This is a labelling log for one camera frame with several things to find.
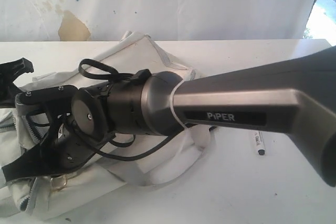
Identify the white canvas duffel bag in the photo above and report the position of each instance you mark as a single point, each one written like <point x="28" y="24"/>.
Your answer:
<point x="46" y="197"/>

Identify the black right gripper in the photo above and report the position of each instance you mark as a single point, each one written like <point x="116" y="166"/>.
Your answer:
<point x="65" y="151"/>

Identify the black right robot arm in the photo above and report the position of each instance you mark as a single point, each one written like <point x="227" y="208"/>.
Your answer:
<point x="223" y="106"/>

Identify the black white marker pen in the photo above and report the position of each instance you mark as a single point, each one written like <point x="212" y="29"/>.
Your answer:
<point x="258" y="141"/>

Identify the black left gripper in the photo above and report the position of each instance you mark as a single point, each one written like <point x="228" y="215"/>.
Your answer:
<point x="10" y="71"/>

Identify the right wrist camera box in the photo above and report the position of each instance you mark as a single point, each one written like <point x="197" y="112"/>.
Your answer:
<point x="53" y="102"/>

